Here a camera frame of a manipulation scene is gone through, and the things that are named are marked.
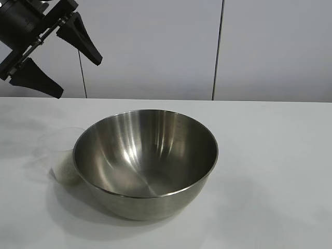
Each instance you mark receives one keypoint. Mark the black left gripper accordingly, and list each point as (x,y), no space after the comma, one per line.
(31,42)

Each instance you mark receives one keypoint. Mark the clear plastic measuring cup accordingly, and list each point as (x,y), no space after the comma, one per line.
(55,141)

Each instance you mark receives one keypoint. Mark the white rice grains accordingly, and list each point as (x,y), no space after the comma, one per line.
(66,171)

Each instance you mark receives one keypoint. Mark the stainless steel mixing bowl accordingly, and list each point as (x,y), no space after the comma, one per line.
(155,205)

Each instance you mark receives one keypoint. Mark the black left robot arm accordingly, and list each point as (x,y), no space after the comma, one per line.
(14,20)

